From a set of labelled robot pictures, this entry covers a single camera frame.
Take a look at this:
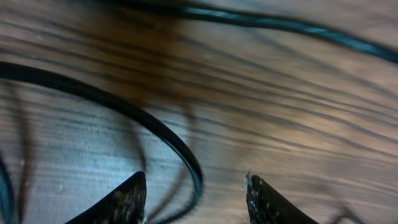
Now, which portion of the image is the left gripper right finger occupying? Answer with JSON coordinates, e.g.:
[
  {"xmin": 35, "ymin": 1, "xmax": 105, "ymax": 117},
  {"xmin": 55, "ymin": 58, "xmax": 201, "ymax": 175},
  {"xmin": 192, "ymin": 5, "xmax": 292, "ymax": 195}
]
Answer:
[{"xmin": 246, "ymin": 174, "xmax": 318, "ymax": 224}]

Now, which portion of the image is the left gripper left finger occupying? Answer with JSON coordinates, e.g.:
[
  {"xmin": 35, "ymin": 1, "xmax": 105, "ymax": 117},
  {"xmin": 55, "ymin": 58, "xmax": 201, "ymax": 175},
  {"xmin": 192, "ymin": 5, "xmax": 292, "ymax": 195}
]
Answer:
[{"xmin": 67, "ymin": 171, "xmax": 147, "ymax": 224}]

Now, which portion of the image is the black usb cable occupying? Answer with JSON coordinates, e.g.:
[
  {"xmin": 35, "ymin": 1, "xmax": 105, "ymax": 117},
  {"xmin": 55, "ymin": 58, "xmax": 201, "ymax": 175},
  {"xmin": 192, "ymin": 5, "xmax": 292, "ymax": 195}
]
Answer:
[
  {"xmin": 0, "ymin": 61, "xmax": 205, "ymax": 224},
  {"xmin": 102, "ymin": 0, "xmax": 398, "ymax": 65}
]

